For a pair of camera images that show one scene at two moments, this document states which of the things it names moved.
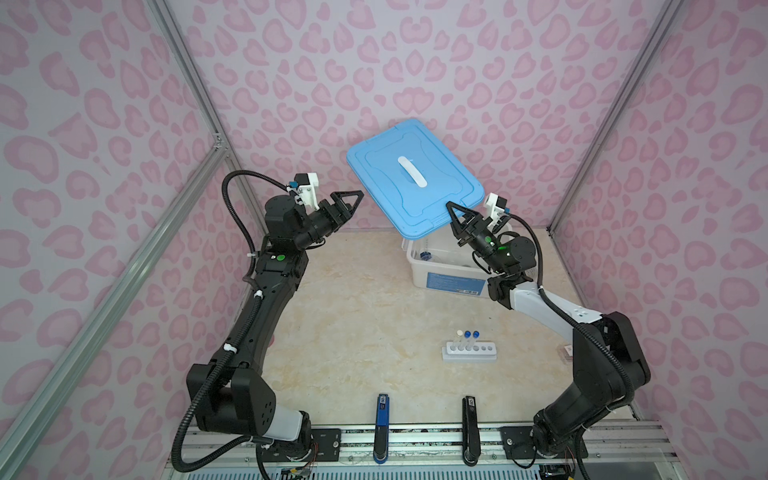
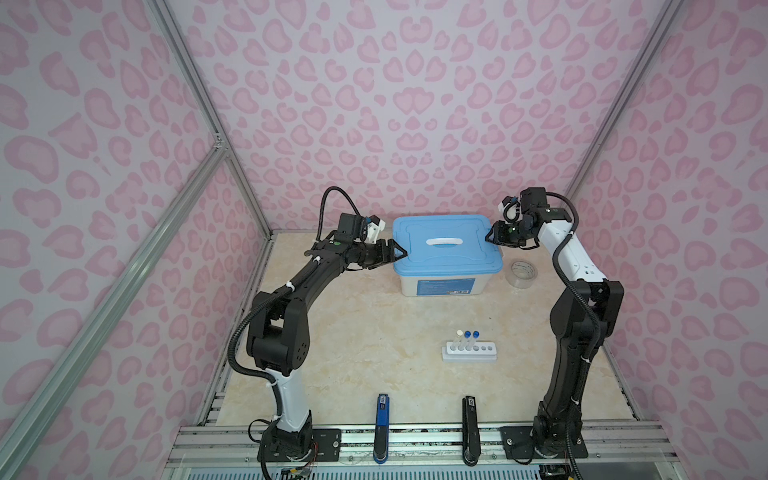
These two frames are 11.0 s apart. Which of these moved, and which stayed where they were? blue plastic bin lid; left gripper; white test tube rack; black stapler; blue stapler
Moved: blue plastic bin lid; left gripper
Stayed: blue stapler; white test tube rack; black stapler
